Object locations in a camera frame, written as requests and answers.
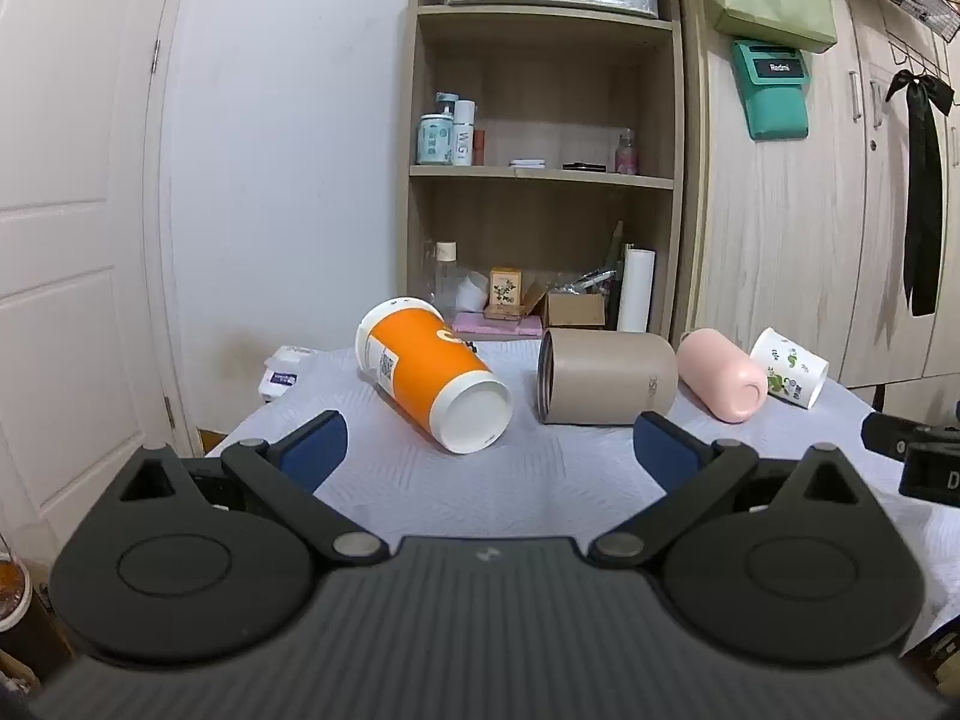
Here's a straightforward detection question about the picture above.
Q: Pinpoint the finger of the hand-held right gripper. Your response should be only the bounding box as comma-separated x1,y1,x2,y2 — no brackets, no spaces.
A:
861,412,960,460

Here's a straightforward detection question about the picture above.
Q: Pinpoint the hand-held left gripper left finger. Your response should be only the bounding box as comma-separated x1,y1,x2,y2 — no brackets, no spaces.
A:
112,411,391,568

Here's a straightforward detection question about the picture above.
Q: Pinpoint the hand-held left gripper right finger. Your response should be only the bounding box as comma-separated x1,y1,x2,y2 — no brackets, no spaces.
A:
589,412,871,568

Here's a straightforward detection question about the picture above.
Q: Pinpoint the tan tumbler cup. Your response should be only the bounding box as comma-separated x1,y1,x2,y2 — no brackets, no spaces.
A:
537,328,680,426

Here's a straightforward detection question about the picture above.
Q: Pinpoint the pink cup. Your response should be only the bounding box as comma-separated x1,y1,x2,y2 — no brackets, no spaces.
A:
676,328,769,423

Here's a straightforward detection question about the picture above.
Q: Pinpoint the white floral cup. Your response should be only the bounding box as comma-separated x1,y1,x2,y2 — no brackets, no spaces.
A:
750,327,830,411

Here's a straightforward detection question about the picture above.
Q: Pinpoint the orange and white paper cup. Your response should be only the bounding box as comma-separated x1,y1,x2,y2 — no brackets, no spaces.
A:
355,297,514,455

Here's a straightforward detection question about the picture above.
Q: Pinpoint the small white box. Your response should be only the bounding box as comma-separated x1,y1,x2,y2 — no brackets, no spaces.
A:
258,346,316,403

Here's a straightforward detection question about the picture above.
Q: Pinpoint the white quilted table cloth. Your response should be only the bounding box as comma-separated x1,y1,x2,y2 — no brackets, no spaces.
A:
206,337,960,635

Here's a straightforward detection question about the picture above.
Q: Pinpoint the white paper roll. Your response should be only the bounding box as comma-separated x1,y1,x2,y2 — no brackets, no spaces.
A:
616,245,657,334

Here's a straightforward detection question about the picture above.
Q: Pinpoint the open cardboard box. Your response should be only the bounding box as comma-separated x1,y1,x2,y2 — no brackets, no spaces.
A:
523,277,608,329

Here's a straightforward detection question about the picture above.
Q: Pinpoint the wooden wardrobe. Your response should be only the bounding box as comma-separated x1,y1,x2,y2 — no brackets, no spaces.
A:
688,0,960,391

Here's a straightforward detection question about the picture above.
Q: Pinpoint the pink flat box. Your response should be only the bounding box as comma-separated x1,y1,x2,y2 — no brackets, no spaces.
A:
451,310,544,337

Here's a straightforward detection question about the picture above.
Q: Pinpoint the clear bottle with white cap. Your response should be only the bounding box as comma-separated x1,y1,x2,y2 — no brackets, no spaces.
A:
433,241,459,317

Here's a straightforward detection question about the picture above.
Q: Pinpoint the floral printed box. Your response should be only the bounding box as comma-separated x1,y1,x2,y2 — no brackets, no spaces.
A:
484,267,524,320

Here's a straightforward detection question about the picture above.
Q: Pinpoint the black ribbon bow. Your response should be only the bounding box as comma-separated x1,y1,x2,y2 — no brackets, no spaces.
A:
884,70,956,318

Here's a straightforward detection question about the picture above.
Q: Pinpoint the white door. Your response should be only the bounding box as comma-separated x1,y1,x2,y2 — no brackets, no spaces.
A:
0,0,197,563

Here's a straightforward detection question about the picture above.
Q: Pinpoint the orange drink container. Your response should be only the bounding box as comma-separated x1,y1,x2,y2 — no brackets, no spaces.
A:
0,551,33,632

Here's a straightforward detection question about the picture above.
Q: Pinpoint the white tube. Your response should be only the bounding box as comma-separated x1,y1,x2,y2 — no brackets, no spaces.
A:
452,100,478,167

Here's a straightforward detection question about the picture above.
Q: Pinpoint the teal box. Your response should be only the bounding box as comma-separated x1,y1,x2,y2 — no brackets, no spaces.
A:
732,40,812,140

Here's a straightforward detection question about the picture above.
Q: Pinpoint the wooden shelf unit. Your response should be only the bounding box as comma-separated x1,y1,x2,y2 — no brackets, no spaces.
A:
396,0,687,342

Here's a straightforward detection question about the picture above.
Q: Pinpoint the green cushion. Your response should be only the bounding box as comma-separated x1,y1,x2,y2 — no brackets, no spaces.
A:
700,0,839,55

